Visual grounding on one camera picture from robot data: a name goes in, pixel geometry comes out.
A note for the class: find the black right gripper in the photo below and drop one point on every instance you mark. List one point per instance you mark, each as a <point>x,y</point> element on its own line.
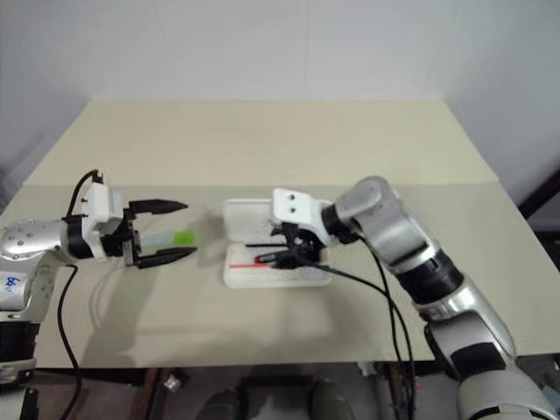
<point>304,245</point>

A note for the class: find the white translucent pencil case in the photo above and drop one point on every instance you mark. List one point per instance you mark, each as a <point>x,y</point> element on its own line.
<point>245,219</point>

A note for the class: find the red marker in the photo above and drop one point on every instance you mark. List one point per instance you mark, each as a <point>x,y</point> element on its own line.
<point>240,265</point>

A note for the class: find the small grey metal fitting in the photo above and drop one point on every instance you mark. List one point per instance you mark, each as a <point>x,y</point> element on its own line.
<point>172,382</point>

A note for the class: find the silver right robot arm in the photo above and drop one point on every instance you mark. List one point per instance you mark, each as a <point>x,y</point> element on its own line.
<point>394,232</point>

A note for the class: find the black stand frame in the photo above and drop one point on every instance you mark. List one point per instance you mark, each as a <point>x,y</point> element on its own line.
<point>542,197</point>

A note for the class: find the brown table strut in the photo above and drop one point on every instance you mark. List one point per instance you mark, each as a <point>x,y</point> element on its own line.
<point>151,394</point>

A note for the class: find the green capped marker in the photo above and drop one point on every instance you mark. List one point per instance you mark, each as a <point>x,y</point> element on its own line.
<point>184,237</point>

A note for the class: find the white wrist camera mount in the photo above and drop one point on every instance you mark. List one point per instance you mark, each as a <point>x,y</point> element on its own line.
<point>98,205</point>
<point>295,207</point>

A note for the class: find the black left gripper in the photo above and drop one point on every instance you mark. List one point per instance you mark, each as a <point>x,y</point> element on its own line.
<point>118,242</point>

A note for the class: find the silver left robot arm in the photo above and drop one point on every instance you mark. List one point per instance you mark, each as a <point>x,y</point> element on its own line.
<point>26,238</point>

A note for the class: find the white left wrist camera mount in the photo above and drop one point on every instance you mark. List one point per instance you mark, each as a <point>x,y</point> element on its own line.
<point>98,205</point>

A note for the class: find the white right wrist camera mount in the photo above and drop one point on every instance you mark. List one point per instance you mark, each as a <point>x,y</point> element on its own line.
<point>295,207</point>

